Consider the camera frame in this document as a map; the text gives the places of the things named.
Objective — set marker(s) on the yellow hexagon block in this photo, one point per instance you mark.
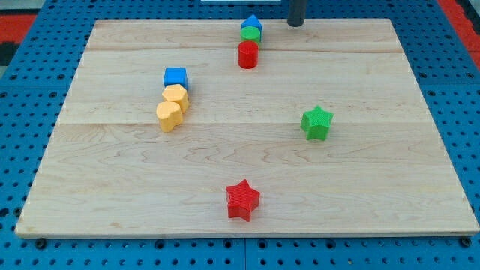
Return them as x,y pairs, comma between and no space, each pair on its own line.
178,94

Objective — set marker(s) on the green cylinder block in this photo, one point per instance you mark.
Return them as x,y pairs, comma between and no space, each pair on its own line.
251,33

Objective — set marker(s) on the red cylinder block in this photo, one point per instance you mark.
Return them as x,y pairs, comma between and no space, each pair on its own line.
248,52

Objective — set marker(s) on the yellow heart block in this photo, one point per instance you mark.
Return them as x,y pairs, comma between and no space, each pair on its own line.
169,115

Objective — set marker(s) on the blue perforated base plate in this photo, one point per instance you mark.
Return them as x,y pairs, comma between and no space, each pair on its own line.
37,79

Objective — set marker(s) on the blue triangle block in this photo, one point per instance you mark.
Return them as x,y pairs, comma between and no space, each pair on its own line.
252,21

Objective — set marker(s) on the red star block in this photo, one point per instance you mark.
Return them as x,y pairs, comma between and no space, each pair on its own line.
242,200

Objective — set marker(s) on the blue cube block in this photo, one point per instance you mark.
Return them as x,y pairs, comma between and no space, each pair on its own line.
176,75

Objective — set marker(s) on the green star block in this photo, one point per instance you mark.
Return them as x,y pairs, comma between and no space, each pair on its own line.
316,123

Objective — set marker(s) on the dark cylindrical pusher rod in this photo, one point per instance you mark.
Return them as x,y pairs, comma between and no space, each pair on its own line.
297,12

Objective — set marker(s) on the light wooden board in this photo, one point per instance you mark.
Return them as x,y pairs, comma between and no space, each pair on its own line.
109,171

